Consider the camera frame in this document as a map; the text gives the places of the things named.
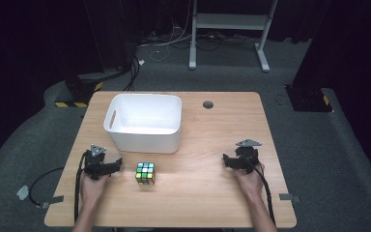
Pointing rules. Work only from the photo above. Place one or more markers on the person's right hand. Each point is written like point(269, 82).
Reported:
point(249, 185)

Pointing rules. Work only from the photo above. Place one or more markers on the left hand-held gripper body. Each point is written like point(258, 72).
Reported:
point(94, 161)

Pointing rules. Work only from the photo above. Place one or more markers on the person's left hand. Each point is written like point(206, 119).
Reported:
point(91, 190)

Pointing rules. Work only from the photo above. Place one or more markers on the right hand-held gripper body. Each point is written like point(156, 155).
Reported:
point(247, 157)

